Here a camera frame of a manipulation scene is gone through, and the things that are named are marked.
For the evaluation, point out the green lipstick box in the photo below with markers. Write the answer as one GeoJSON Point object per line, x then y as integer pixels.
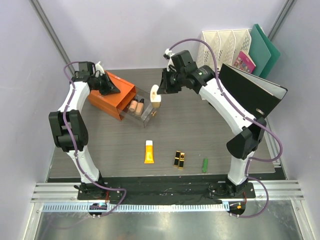
{"type": "Point", "coordinates": [205, 165]}

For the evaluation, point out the white mesh file rack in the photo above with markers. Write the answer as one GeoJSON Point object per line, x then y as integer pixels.
{"type": "Point", "coordinates": [227, 44]}

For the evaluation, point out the green folder front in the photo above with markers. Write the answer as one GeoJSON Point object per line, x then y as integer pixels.
{"type": "Point", "coordinates": [258, 51]}

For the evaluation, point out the green folder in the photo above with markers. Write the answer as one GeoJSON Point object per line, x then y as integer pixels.
{"type": "Point", "coordinates": [258, 51]}
{"type": "Point", "coordinates": [272, 57]}

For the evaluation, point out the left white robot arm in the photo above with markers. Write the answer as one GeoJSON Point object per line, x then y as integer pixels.
{"type": "Point", "coordinates": [68, 127]}

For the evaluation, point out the white slotted cable duct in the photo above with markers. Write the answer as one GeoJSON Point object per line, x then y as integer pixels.
{"type": "Point", "coordinates": [99, 207]}

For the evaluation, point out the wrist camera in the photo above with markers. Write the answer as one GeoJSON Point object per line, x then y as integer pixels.
{"type": "Point", "coordinates": [86, 68]}
{"type": "Point", "coordinates": [183, 61]}

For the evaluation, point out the cream oval compact bottle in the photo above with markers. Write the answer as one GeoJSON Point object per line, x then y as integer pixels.
{"type": "Point", "coordinates": [155, 98]}

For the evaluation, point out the orange white tube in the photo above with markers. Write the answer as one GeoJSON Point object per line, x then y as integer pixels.
{"type": "Point", "coordinates": [149, 153]}

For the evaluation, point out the beige foundation bottle clear cap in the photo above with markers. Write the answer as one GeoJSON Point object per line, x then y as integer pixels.
{"type": "Point", "coordinates": [133, 105]}

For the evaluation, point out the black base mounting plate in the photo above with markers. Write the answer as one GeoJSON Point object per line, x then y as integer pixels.
{"type": "Point", "coordinates": [167, 190]}

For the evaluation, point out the pink booklet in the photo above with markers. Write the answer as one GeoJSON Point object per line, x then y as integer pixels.
{"type": "Point", "coordinates": [244, 62]}

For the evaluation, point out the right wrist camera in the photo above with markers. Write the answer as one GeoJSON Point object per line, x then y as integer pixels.
{"type": "Point", "coordinates": [183, 61]}

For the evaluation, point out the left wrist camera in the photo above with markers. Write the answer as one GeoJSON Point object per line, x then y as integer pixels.
{"type": "Point", "coordinates": [86, 68]}

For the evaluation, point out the green folder back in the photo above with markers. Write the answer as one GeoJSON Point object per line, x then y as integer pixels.
{"type": "Point", "coordinates": [272, 57]}

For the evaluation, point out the clear liquid bottle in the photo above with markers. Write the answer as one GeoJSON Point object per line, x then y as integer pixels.
{"type": "Point", "coordinates": [147, 111]}

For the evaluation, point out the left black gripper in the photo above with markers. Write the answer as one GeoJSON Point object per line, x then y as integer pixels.
{"type": "Point", "coordinates": [106, 83]}

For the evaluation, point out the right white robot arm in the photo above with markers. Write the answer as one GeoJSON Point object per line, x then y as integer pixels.
{"type": "Point", "coordinates": [247, 135]}

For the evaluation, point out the black lever arch binder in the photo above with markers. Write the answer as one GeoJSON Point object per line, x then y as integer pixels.
{"type": "Point", "coordinates": [256, 95]}

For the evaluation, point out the beige foundation bottle black cap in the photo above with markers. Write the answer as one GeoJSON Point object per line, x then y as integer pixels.
{"type": "Point", "coordinates": [140, 108]}

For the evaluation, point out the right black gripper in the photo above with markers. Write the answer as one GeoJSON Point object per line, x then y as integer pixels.
{"type": "Point", "coordinates": [165, 88]}

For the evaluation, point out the orange drawer organizer box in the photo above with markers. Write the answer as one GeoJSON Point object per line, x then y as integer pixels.
{"type": "Point", "coordinates": [114, 104]}

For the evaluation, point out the clear acrylic drawer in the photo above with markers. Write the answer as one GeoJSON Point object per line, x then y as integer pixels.
{"type": "Point", "coordinates": [139, 94]}

